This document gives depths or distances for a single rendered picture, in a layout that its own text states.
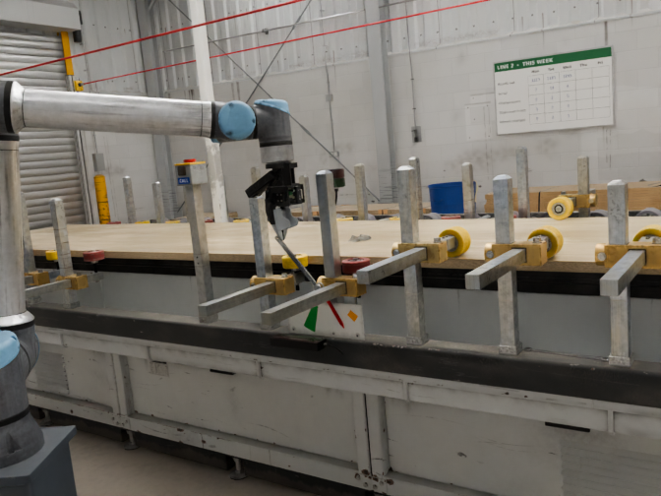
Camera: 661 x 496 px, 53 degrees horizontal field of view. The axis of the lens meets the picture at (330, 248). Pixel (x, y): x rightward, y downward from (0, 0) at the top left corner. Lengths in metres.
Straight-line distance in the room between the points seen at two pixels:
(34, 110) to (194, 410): 1.53
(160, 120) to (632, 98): 7.50
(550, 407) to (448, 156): 7.69
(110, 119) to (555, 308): 1.20
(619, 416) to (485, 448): 0.54
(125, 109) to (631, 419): 1.34
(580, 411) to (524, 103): 7.41
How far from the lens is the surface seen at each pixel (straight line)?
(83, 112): 1.61
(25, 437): 1.69
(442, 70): 9.28
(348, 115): 9.88
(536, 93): 8.86
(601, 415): 1.68
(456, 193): 7.37
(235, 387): 2.56
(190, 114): 1.61
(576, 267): 1.72
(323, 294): 1.72
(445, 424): 2.10
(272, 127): 1.76
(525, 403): 1.72
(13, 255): 1.78
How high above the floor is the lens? 1.23
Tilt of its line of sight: 9 degrees down
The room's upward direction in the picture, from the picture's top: 5 degrees counter-clockwise
